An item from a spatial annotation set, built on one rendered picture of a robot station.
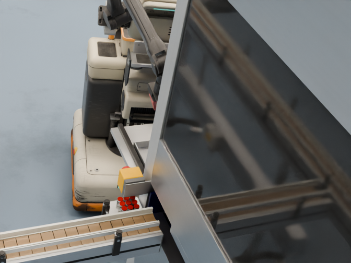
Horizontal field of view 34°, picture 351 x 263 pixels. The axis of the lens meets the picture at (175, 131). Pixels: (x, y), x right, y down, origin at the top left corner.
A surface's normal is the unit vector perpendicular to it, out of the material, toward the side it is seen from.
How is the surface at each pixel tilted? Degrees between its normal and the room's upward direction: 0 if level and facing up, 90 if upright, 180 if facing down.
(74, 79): 0
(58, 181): 0
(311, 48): 90
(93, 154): 0
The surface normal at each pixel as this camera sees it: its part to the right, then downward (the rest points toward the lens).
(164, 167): -0.91, 0.11
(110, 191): 0.15, 0.64
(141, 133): 0.18, -0.77
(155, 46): 0.16, -0.09
